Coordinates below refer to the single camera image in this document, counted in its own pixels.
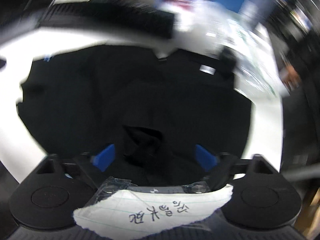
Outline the black polo shirt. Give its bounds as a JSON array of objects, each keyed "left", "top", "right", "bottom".
[{"left": 17, "top": 45, "right": 252, "bottom": 186}]

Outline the handwritten paper label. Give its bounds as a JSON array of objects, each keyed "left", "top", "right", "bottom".
[{"left": 73, "top": 184, "right": 233, "bottom": 239}]

